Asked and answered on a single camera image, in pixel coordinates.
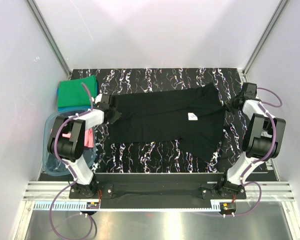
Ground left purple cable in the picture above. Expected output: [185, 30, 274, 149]
[48, 82, 98, 240]

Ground folded green t shirt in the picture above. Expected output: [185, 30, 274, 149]
[57, 74, 96, 109]

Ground aluminium frame post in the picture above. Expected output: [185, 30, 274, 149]
[242, 0, 290, 77]
[25, 0, 72, 78]

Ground pink t shirt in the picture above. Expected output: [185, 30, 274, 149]
[62, 128, 95, 148]

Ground clear blue plastic bin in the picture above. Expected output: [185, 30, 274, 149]
[42, 106, 97, 177]

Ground black t shirt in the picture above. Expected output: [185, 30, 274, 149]
[108, 83, 226, 161]

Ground left aluminium frame post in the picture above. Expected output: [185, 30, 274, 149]
[25, 0, 72, 78]

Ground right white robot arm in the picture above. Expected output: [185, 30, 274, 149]
[217, 98, 286, 199]

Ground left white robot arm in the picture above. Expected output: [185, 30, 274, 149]
[47, 95, 122, 198]

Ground folded blue t shirt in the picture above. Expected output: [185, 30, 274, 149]
[55, 82, 99, 112]

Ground right aluminium frame post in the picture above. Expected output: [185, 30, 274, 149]
[242, 0, 290, 77]

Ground white slotted cable duct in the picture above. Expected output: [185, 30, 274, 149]
[33, 199, 222, 213]

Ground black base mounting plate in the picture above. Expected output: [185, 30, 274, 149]
[69, 173, 247, 200]

